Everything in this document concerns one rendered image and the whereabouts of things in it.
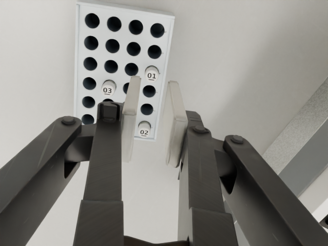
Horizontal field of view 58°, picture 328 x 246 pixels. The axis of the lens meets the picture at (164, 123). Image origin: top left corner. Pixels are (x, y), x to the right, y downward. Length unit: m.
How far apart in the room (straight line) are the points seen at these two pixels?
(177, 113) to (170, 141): 0.02
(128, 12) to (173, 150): 0.15
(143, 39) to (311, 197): 0.19
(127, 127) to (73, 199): 0.27
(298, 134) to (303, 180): 1.07
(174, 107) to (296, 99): 0.22
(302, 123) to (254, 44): 1.02
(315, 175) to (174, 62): 0.17
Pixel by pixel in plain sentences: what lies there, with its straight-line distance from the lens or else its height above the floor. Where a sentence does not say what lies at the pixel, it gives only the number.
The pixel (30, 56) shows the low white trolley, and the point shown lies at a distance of 0.34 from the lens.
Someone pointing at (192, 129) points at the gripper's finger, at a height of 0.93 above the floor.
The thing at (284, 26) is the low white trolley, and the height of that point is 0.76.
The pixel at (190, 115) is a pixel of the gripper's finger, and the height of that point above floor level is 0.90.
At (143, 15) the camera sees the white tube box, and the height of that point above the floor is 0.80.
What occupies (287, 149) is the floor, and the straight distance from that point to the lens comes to 1.36.
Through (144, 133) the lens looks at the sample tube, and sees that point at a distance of 0.29.
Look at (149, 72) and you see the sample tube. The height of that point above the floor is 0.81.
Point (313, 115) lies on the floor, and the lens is 1.33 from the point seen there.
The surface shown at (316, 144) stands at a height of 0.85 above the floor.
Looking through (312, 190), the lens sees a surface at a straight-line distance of 0.27.
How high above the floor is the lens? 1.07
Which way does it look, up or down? 65 degrees down
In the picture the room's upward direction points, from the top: 176 degrees clockwise
